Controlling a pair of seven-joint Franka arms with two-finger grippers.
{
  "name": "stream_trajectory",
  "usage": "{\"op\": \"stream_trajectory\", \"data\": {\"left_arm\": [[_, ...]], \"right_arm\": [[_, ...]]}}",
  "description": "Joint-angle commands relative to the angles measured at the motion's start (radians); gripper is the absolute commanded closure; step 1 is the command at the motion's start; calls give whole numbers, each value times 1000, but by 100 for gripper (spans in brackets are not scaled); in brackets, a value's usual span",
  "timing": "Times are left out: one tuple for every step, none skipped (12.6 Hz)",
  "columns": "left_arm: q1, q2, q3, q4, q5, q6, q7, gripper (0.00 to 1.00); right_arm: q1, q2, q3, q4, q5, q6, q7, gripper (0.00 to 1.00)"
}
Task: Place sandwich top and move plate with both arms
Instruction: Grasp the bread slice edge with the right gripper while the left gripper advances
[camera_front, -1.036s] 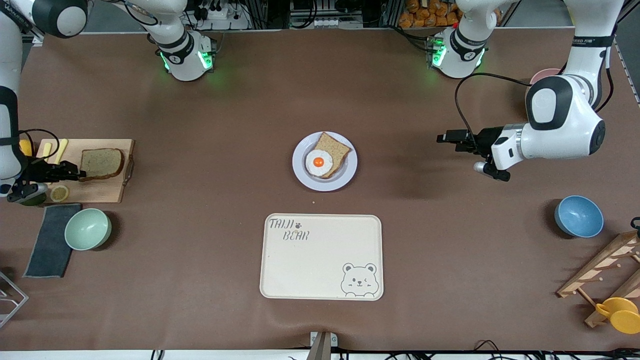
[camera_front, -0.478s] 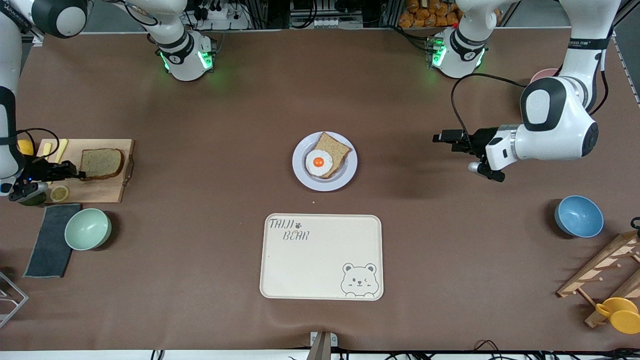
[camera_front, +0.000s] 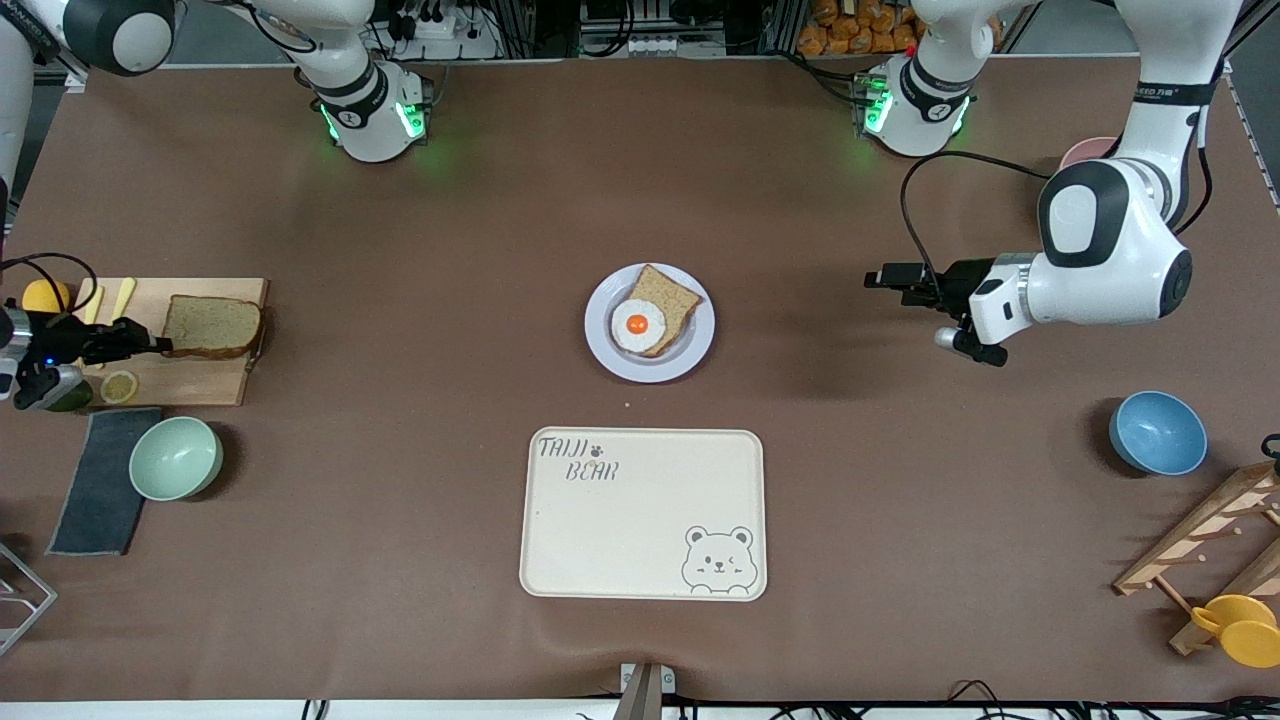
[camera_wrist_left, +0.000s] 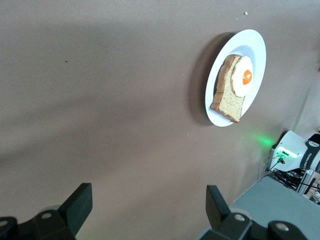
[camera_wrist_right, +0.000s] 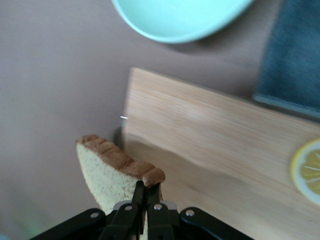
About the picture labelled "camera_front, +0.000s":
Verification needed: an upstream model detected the brown sandwich top bread slice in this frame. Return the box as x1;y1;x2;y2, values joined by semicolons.
162;294;265;361

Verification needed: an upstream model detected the lavender round plate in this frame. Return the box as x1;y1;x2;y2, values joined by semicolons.
584;262;717;384

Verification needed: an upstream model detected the yellow lemon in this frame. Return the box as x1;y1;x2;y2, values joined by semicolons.
22;279;73;316

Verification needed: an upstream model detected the wooden cutting board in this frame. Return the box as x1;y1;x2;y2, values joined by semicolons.
53;277;271;408

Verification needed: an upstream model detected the mint green bowl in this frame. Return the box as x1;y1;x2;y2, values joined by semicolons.
129;416;224;502

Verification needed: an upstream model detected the dark grey cloth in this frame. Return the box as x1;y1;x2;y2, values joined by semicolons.
46;407;164;557

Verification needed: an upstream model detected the pink bowl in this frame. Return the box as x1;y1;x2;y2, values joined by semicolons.
1060;137;1121;171

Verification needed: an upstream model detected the brown bread slice under egg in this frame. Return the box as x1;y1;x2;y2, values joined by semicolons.
627;264;704;358

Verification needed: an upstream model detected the orange bread rolls pile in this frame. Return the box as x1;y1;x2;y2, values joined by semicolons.
797;0;926;57

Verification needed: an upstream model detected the blue bowl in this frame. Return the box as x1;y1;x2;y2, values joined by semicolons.
1108;390;1209;477

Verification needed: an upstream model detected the fried egg toy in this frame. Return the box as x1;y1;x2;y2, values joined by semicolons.
610;298;668;354

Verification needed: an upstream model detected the wooden drying rack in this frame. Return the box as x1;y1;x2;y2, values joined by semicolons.
1113;462;1280;657

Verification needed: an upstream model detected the cream bear print tray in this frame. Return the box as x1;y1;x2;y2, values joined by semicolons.
519;427;768;602

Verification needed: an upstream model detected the yellow plastic cup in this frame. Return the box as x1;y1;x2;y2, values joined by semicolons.
1190;594;1280;669

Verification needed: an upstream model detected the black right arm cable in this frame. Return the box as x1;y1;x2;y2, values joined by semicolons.
0;253;99;313

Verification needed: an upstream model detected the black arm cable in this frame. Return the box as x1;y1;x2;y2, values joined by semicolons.
0;253;99;313
900;152;1051;301

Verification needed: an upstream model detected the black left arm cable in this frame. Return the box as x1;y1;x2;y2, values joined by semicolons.
900;152;1051;301

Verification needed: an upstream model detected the aluminium frame post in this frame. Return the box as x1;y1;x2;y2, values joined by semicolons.
30;40;91;93
1215;0;1280;76

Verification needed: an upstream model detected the grey wire rack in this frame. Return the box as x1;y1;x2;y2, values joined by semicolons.
0;543;59;658

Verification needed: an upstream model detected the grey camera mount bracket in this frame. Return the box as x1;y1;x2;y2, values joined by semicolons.
612;662;677;720

